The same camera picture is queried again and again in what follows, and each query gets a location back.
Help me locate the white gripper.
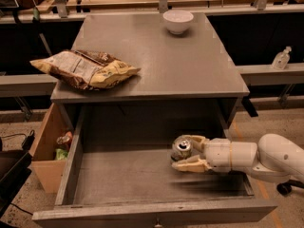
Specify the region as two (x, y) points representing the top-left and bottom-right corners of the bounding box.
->
(172, 135), (257, 174)

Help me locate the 7up soda can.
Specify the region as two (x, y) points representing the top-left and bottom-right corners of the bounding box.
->
(171, 136), (192, 162)

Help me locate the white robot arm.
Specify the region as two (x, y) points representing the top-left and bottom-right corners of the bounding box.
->
(171, 134), (304, 183)

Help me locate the metal drawer knob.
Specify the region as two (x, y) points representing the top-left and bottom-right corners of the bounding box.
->
(153, 218), (162, 228)

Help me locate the open grey top drawer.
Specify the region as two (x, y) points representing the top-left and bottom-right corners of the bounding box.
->
(33, 105), (276, 228)

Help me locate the grey cabinet counter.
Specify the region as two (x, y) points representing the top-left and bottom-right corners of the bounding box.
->
(51, 12), (249, 105)

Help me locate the black chair caster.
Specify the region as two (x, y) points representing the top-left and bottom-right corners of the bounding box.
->
(276, 180), (304, 196)

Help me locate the clear sanitizer bottle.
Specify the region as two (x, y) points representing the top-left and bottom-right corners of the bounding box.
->
(272, 47), (292, 69)

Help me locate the orange snack item in box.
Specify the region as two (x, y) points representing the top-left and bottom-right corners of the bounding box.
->
(56, 131), (73, 150)

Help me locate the white ceramic bowl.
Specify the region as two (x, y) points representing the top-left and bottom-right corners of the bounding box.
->
(162, 9), (194, 34)

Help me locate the green snack bag in box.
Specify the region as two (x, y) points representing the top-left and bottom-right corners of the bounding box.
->
(55, 148), (68, 161)

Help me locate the yellow brown chip bag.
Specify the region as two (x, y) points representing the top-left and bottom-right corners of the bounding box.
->
(30, 50), (140, 90)

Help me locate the cardboard box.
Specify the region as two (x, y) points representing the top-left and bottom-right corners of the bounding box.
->
(29, 104), (73, 193)

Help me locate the black equipment at left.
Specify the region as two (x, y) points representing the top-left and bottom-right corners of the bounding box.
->
(0, 150), (31, 217)

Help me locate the black cable with plug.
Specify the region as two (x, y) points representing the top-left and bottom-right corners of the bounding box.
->
(0, 129), (36, 151)

